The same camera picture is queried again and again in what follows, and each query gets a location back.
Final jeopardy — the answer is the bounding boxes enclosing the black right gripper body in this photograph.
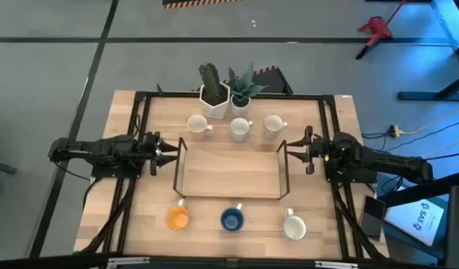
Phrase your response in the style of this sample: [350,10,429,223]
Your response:
[304,126,330,176]

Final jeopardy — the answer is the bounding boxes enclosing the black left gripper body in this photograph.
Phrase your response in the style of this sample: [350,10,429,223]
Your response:
[141,131,163,177]

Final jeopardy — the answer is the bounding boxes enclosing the grey diamond patterned mug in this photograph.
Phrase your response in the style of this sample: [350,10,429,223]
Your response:
[262,114,289,140]

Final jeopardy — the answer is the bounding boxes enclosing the orange patterned yellow rim mug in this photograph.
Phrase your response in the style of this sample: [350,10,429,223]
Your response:
[186,114,215,140]

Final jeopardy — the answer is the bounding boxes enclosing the green flower patterned mug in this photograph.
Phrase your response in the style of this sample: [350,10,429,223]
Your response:
[229,117,254,143]

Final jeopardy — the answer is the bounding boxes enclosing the red patterned blue rim mug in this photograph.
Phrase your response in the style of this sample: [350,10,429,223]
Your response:
[282,208,307,241]

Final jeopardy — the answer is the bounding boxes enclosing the blue mug white handle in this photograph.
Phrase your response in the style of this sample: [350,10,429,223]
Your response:
[219,202,246,232]

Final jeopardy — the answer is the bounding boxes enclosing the cactus in white hexagonal pot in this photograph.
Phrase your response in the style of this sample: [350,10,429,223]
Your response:
[198,62,231,120]

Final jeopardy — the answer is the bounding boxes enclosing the succulent in white round pot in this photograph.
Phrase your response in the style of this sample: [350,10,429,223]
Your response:
[227,61,270,117]

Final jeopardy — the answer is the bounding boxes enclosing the white printed box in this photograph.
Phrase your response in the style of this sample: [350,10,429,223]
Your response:
[383,185,446,247]

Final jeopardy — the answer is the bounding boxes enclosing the red floor stand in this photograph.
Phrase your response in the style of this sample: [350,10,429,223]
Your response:
[355,0,407,61]

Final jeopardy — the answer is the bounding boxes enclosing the hazard-striped floor edge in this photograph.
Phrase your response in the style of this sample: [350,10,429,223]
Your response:
[161,0,245,10]

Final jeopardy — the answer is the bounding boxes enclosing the black chair back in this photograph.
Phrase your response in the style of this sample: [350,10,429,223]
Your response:
[443,185,459,268]

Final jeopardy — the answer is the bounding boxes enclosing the black aluminium table frame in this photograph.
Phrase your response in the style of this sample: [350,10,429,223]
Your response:
[74,89,388,262]

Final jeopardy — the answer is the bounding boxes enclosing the wooden shelf rack black frame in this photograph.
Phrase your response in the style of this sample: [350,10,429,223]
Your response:
[172,137,291,201]

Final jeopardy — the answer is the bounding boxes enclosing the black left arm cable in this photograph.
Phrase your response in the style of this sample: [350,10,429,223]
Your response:
[52,159,103,212]

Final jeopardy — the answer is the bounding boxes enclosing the black floor cable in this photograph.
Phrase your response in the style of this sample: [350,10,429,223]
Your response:
[361,117,459,153]

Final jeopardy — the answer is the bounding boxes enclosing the yellow floor cable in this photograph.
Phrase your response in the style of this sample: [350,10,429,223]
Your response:
[400,105,459,136]

